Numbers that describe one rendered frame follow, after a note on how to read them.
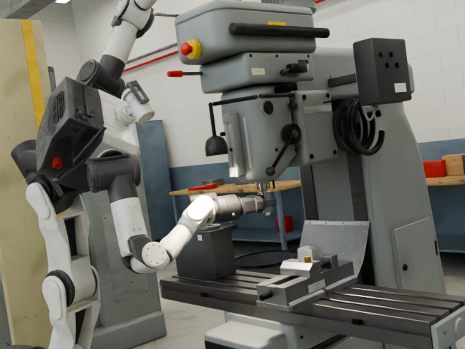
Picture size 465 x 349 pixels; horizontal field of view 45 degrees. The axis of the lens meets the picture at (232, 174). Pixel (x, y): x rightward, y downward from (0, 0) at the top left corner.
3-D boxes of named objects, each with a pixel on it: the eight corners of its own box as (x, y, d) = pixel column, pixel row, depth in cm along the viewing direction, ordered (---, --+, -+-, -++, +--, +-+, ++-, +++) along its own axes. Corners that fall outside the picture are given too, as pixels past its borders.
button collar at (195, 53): (197, 56, 175) (194, 37, 175) (185, 60, 179) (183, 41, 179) (202, 56, 176) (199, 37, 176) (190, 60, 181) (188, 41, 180)
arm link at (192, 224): (218, 201, 185) (194, 228, 177) (213, 216, 192) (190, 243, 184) (202, 191, 186) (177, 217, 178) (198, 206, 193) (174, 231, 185)
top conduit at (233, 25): (236, 32, 168) (235, 21, 168) (228, 36, 171) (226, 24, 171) (331, 37, 198) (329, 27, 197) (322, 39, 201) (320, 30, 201)
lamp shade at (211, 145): (202, 156, 177) (199, 137, 177) (212, 155, 183) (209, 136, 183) (223, 154, 174) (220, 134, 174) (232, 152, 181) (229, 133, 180)
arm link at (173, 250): (198, 237, 179) (160, 280, 168) (183, 244, 187) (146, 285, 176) (175, 212, 177) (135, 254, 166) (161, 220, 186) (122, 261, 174)
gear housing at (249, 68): (248, 82, 176) (244, 50, 176) (200, 95, 194) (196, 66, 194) (317, 80, 198) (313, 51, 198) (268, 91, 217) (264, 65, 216)
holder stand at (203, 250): (216, 280, 217) (210, 228, 216) (177, 277, 231) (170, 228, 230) (236, 271, 226) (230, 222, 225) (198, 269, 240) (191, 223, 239)
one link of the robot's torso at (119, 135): (19, 194, 180) (79, 124, 164) (19, 121, 201) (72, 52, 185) (99, 218, 199) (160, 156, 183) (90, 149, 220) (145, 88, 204)
